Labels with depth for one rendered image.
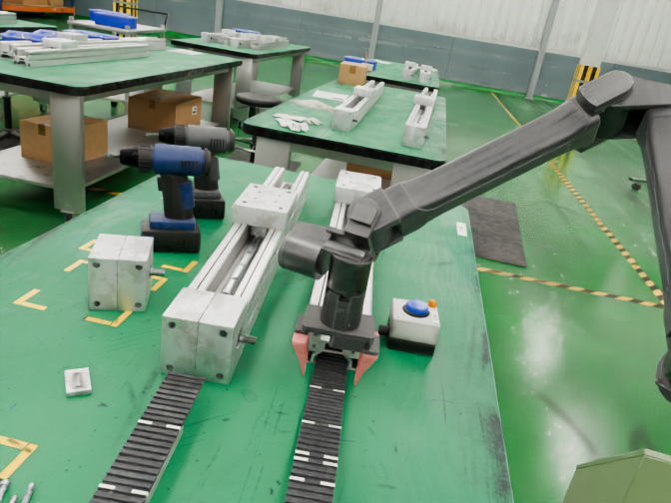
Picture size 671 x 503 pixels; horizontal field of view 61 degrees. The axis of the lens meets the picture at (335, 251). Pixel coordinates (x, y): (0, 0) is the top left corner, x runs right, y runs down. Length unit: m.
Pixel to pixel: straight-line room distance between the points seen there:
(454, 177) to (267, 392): 0.40
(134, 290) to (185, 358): 0.20
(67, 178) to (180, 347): 2.51
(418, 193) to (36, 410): 0.57
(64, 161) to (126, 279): 2.31
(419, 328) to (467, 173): 0.29
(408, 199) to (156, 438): 0.44
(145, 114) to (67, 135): 1.57
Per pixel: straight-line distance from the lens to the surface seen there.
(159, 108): 4.65
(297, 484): 0.67
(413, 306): 0.97
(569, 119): 0.87
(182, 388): 0.78
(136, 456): 0.69
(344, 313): 0.78
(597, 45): 10.89
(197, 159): 1.17
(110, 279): 0.99
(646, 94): 0.90
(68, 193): 3.30
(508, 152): 0.83
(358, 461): 0.76
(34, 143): 3.80
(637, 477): 0.61
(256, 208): 1.16
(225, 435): 0.77
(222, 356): 0.82
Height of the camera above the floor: 1.29
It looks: 23 degrees down
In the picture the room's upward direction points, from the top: 9 degrees clockwise
